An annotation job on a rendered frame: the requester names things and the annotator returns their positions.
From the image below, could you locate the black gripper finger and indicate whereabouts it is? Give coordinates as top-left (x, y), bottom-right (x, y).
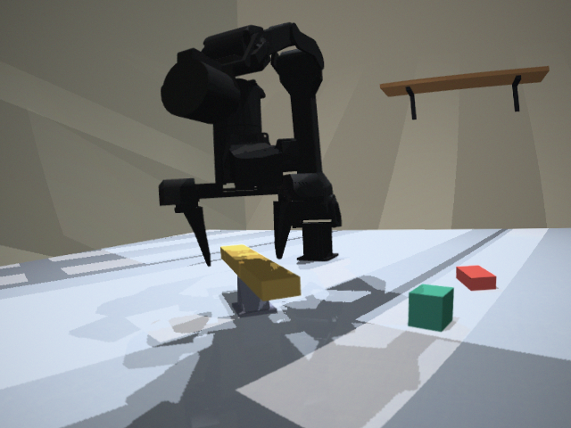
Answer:
top-left (174, 206), bottom-right (211, 267)
top-left (273, 200), bottom-right (310, 259)

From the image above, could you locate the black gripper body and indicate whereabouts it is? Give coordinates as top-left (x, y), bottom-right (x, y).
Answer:
top-left (158, 125), bottom-right (324, 208)

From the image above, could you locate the yellow rectangular bar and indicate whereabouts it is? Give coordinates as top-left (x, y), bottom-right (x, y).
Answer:
top-left (220, 244), bottom-right (302, 301)

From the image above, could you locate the green cube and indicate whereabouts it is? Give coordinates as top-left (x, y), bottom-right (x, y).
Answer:
top-left (408, 284), bottom-right (454, 332)

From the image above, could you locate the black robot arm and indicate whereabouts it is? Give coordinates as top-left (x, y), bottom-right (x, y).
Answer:
top-left (161, 22), bottom-right (342, 262)

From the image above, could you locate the red rectangular block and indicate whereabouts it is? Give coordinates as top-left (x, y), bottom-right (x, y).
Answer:
top-left (456, 265), bottom-right (497, 291)

